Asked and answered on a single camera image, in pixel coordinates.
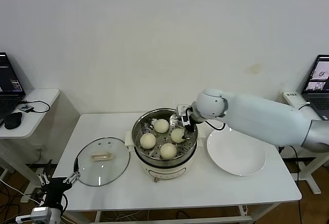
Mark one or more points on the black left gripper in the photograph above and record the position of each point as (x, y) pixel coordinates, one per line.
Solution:
(55, 190)

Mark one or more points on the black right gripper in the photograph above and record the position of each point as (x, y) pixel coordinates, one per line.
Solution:
(190, 126)

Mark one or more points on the white steamed baozi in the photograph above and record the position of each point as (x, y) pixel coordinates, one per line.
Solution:
(176, 136)
(168, 150)
(147, 141)
(161, 126)

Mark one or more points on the round glass pot lid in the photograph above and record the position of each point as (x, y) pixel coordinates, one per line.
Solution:
(84, 162)

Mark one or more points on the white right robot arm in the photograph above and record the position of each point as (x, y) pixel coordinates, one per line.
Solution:
(257, 116)

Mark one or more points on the perforated steel steamer basket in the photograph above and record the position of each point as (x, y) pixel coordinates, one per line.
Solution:
(140, 123)

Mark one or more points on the white floor power strip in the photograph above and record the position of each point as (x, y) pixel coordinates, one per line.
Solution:
(27, 198)

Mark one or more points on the cream electric cooker pot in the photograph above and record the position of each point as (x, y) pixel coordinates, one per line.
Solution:
(164, 174)

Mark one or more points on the round white plate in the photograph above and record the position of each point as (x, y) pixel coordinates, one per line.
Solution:
(236, 154)

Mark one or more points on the black computer mouse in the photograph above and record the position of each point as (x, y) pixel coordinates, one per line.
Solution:
(13, 120)

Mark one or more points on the small black hub device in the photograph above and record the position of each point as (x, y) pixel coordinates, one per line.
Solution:
(26, 108)

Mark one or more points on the white side desk with mouse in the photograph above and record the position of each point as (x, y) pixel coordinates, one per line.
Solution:
(41, 98)

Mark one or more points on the black laptop dark screen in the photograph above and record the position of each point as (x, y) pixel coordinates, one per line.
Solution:
(10, 80)

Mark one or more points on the white labelled power strip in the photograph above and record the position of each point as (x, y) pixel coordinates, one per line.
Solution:
(291, 95)

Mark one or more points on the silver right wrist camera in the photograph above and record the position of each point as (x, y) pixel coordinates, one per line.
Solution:
(182, 109)

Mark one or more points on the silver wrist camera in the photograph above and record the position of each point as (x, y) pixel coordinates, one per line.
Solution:
(41, 213)
(182, 109)

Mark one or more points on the white wall socket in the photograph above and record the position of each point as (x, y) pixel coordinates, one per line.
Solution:
(39, 149)

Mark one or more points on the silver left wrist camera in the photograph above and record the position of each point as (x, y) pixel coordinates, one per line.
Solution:
(41, 213)

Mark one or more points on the white table frame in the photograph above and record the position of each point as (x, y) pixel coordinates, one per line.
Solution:
(205, 219)

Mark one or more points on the grey laptop camera views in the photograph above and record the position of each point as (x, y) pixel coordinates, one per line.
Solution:
(316, 100)

